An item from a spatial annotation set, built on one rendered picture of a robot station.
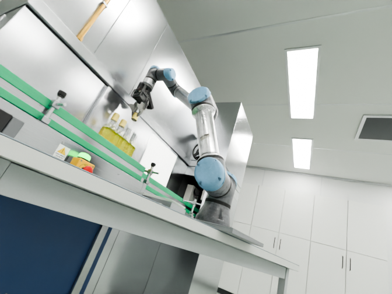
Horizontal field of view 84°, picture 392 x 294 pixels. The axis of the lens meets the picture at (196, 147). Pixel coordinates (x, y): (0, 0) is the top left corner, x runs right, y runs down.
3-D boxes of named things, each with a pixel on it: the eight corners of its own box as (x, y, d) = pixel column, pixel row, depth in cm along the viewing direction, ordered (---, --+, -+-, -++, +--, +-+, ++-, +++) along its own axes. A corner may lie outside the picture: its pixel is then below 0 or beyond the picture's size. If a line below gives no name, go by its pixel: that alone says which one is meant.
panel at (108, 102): (162, 191, 184) (175, 155, 197) (165, 191, 183) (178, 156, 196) (74, 136, 113) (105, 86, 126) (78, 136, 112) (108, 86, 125)
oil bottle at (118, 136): (101, 167, 114) (118, 133, 122) (108, 168, 112) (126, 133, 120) (93, 163, 110) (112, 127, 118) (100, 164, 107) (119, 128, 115)
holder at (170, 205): (144, 212, 134) (149, 200, 137) (181, 224, 121) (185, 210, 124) (126, 205, 121) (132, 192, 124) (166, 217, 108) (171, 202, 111)
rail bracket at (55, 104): (45, 126, 74) (66, 95, 79) (57, 127, 71) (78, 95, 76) (34, 119, 71) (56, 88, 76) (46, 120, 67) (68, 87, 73)
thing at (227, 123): (208, 195, 269) (226, 134, 303) (237, 202, 251) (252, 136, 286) (184, 174, 214) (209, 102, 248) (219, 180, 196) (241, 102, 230)
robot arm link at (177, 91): (226, 121, 122) (181, 87, 152) (221, 109, 113) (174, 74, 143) (211, 135, 121) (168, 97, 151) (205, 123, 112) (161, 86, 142)
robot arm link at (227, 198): (234, 209, 97) (241, 181, 102) (226, 200, 86) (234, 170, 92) (209, 203, 103) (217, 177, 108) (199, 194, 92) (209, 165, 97)
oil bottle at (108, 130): (92, 163, 110) (111, 127, 118) (100, 164, 107) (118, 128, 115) (83, 157, 105) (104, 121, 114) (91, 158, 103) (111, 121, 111)
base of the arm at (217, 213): (234, 234, 92) (240, 210, 96) (219, 224, 81) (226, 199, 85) (205, 226, 101) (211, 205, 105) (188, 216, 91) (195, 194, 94)
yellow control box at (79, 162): (74, 181, 83) (84, 163, 86) (86, 184, 79) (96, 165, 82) (58, 174, 77) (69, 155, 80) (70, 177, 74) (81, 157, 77)
